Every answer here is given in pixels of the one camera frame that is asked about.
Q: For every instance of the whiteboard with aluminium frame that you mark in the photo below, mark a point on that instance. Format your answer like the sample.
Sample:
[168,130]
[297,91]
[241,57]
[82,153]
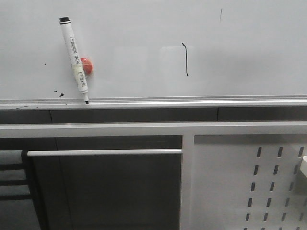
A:
[155,53]

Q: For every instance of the red round magnet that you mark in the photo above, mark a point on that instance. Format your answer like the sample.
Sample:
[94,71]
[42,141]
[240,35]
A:
[87,65]

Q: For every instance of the white perforated pegboard panel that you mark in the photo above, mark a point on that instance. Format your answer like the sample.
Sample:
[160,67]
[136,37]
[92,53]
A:
[247,182]

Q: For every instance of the black chair frame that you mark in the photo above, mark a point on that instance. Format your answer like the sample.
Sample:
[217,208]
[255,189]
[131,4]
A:
[21,206]

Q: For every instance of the white black whiteboard marker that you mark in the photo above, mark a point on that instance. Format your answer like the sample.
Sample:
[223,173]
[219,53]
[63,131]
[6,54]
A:
[74,56]

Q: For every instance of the white metal stand frame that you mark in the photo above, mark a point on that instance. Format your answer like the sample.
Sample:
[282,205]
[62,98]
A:
[187,131]

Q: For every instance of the white horizontal handle bar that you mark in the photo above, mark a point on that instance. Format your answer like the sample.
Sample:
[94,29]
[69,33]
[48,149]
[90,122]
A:
[103,152]

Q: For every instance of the dark grey panel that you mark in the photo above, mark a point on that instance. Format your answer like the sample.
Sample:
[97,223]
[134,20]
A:
[111,192]

